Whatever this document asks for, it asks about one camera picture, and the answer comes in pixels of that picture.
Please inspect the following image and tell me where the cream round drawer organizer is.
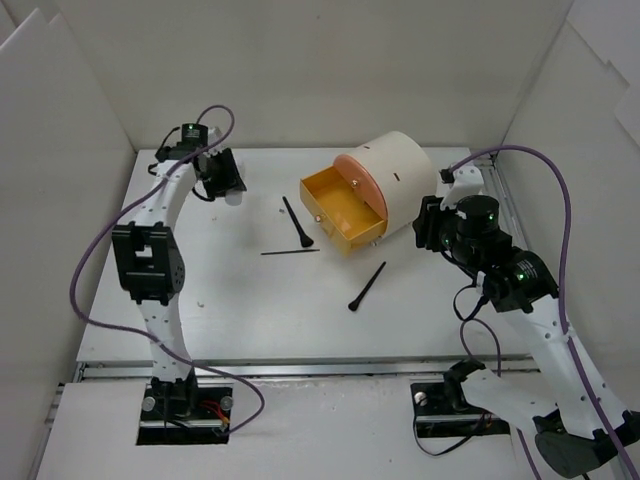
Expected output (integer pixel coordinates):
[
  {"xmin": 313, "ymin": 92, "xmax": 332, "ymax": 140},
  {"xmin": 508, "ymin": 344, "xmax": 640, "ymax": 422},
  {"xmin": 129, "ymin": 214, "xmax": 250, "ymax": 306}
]
[{"xmin": 342, "ymin": 131, "xmax": 438, "ymax": 239}]

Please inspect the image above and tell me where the aluminium rail frame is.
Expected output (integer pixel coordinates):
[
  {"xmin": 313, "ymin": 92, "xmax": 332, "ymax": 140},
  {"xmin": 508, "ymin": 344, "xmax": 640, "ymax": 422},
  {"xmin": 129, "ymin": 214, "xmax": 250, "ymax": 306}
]
[{"xmin": 42, "ymin": 149, "xmax": 621, "ymax": 431}]

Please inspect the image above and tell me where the yellow drawer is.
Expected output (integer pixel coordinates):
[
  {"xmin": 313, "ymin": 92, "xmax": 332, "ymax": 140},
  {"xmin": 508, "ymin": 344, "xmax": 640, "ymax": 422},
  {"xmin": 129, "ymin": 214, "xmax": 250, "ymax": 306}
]
[{"xmin": 299, "ymin": 166, "xmax": 387, "ymax": 256}]

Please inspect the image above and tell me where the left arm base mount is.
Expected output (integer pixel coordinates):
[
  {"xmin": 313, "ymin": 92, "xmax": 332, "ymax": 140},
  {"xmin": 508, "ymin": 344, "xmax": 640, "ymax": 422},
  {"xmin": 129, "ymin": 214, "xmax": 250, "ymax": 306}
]
[{"xmin": 136, "ymin": 383, "xmax": 234, "ymax": 446}]

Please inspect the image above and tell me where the orange drawer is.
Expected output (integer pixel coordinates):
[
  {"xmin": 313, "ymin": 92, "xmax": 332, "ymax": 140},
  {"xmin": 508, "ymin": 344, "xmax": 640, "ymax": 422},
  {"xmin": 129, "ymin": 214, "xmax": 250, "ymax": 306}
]
[{"xmin": 333, "ymin": 154, "xmax": 388, "ymax": 220}]

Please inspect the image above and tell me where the thin black eyeliner pencil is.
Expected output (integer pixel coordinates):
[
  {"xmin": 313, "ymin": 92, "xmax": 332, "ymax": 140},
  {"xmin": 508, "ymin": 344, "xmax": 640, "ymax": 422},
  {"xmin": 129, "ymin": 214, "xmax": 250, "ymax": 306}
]
[{"xmin": 260, "ymin": 248, "xmax": 320, "ymax": 256}]

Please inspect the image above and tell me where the black brush front centre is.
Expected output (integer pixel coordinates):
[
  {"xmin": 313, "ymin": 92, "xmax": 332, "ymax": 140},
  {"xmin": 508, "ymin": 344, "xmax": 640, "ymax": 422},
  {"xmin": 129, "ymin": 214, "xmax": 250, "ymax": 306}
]
[{"xmin": 347, "ymin": 261, "xmax": 387, "ymax": 312}]

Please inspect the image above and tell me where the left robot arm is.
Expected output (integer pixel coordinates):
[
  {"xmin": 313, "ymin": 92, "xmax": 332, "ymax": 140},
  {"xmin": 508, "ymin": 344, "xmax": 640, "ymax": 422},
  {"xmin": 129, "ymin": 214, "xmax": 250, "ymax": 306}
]
[{"xmin": 111, "ymin": 123, "xmax": 247, "ymax": 420}]

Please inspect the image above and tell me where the small white lilac tube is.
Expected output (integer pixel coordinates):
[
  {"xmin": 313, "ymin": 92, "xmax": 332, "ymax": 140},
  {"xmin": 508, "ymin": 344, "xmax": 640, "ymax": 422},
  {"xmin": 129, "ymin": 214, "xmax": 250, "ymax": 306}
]
[{"xmin": 224, "ymin": 190, "xmax": 244, "ymax": 207}]

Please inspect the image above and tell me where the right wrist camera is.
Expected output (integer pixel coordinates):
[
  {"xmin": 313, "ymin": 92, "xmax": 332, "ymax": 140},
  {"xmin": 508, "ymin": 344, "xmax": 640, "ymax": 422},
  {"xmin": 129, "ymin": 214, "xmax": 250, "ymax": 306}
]
[{"xmin": 440, "ymin": 165, "xmax": 484, "ymax": 210}]

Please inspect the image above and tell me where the black brush near organizer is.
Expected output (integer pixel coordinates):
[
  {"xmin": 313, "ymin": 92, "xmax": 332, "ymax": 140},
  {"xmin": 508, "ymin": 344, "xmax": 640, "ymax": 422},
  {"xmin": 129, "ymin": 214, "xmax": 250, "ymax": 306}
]
[{"xmin": 282, "ymin": 196, "xmax": 314, "ymax": 248}]

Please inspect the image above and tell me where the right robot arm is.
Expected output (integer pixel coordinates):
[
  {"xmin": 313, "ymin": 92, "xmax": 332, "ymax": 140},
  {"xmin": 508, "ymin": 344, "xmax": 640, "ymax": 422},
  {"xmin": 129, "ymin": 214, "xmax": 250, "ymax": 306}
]
[{"xmin": 413, "ymin": 195, "xmax": 639, "ymax": 479}]

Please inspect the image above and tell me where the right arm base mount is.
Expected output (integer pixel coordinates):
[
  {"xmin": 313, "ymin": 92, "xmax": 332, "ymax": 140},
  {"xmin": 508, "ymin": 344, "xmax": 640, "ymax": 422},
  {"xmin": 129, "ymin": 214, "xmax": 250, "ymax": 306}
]
[{"xmin": 410, "ymin": 359, "xmax": 510, "ymax": 439}]

